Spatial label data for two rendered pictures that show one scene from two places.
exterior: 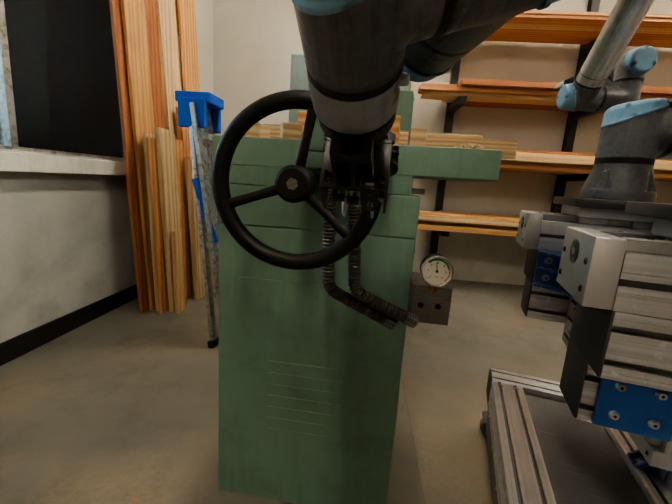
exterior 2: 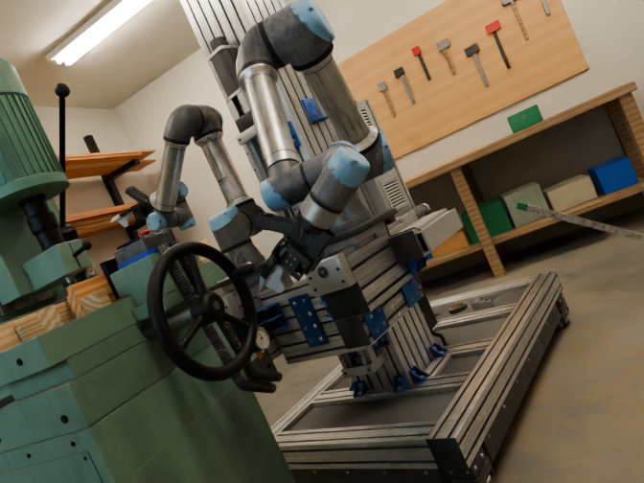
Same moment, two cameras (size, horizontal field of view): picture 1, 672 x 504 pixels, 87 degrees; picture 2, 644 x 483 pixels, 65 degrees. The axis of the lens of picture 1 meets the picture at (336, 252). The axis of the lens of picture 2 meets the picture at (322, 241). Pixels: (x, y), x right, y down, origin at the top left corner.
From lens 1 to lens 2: 94 cm
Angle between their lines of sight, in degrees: 70
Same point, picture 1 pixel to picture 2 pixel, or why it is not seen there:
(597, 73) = (172, 201)
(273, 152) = (103, 322)
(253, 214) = (117, 393)
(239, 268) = (133, 460)
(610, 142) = (229, 236)
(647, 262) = (351, 257)
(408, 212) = not seen: hidden behind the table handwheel
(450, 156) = (210, 267)
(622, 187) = (253, 257)
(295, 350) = not seen: outside the picture
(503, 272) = not seen: hidden behind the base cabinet
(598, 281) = (347, 273)
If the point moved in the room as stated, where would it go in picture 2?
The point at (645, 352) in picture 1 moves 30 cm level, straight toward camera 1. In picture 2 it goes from (371, 291) to (440, 285)
